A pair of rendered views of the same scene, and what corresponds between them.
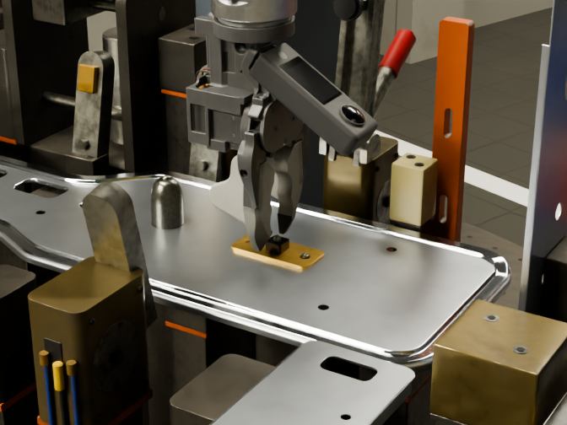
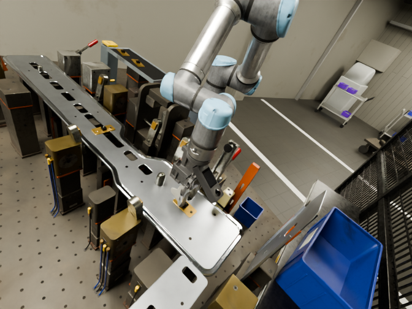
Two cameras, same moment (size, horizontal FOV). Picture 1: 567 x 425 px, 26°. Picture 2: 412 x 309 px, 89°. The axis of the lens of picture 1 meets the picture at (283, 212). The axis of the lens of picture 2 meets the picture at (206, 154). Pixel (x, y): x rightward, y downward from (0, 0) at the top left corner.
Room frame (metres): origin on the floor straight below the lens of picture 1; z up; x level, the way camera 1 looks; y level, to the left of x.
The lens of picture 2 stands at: (0.58, 0.07, 1.57)
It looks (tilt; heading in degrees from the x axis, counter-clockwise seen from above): 37 degrees down; 353
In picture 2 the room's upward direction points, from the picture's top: 24 degrees clockwise
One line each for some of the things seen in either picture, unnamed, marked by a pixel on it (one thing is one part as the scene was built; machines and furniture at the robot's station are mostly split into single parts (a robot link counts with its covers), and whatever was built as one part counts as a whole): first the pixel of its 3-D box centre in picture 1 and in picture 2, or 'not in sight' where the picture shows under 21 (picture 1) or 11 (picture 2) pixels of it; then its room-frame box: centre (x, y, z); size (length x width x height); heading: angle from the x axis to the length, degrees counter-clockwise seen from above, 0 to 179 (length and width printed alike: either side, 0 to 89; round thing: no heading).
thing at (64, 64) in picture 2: not in sight; (73, 84); (1.73, 0.82, 0.88); 0.12 x 0.07 x 0.36; 149
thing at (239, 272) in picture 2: not in sight; (226, 287); (0.88, -0.21, 0.85); 0.12 x 0.03 x 0.30; 149
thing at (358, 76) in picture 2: not in sight; (349, 88); (7.04, -3.81, 0.67); 0.75 x 0.64 x 1.34; 130
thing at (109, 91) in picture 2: not in sight; (116, 121); (1.50, 0.45, 0.89); 0.12 x 0.08 x 0.38; 149
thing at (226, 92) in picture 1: (248, 82); (191, 167); (1.04, 0.03, 1.16); 0.09 x 0.08 x 0.12; 59
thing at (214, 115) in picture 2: not in sight; (211, 123); (1.04, 0.03, 1.32); 0.09 x 0.08 x 0.11; 169
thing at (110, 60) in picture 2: not in sight; (108, 83); (1.81, 0.65, 0.92); 0.08 x 0.08 x 0.44; 59
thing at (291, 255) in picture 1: (277, 245); (185, 205); (1.03, 0.01, 1.01); 0.08 x 0.04 x 0.01; 58
